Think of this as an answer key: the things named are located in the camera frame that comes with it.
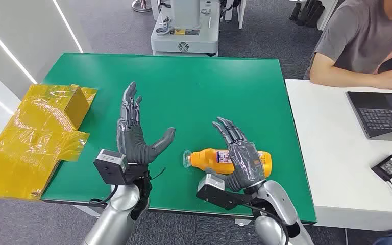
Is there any black boot-shaped object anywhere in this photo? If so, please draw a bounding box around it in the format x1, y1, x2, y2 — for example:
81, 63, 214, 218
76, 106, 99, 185
289, 2, 302, 21
297, 0, 326, 29

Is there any yellow taped cardboard box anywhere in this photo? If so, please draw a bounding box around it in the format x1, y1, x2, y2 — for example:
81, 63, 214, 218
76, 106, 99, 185
0, 83, 98, 201

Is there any person's right hand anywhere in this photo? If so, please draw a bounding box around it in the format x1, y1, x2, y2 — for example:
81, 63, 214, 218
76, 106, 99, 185
373, 69, 392, 91

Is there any white cabinet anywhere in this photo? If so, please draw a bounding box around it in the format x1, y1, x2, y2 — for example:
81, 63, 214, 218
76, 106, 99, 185
317, 0, 339, 31

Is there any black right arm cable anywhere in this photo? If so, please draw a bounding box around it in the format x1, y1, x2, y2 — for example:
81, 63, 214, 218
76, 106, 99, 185
241, 203, 289, 245

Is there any green table mat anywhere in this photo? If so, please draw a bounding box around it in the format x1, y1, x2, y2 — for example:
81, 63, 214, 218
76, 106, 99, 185
40, 52, 317, 225

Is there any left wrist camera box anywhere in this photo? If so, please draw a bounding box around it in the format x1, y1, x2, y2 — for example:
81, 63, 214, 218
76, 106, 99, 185
92, 149, 129, 186

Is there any black power adapter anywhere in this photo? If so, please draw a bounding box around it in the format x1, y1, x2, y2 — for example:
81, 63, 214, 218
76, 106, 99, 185
371, 153, 392, 182

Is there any white machine with column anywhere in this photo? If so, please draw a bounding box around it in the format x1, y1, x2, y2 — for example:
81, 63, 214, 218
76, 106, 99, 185
150, 0, 222, 57

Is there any chrome chair base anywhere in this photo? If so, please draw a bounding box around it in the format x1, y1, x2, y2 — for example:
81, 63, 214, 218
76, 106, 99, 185
131, 0, 153, 13

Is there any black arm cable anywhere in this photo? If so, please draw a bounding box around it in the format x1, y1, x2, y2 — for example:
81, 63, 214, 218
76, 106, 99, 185
241, 203, 289, 245
89, 184, 119, 207

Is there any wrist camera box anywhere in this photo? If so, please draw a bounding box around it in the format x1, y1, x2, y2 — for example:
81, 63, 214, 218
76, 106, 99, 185
195, 173, 253, 211
92, 149, 129, 186

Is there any white wall light strip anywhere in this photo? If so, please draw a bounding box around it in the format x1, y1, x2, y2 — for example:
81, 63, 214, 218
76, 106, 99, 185
0, 15, 38, 85

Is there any dark grey laptop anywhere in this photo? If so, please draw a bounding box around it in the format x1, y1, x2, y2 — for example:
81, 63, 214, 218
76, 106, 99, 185
346, 91, 392, 142

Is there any white upright panel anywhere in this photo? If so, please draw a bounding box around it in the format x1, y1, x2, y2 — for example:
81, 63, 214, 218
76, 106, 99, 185
236, 0, 248, 30

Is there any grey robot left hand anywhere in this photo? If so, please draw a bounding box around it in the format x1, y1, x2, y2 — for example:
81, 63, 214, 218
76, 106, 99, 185
116, 81, 177, 165

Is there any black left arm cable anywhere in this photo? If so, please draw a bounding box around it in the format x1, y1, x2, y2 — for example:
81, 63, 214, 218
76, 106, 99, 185
89, 184, 119, 207

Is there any orange juice bottle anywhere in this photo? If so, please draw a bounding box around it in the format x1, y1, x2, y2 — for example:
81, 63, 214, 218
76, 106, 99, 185
182, 149, 273, 178

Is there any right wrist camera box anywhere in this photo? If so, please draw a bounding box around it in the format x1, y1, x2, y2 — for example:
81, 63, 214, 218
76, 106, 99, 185
195, 173, 253, 211

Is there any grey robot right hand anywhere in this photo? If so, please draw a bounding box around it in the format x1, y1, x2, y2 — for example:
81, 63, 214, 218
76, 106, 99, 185
212, 116, 268, 193

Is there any person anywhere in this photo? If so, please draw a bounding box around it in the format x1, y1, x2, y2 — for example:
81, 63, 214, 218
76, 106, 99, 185
303, 0, 392, 91

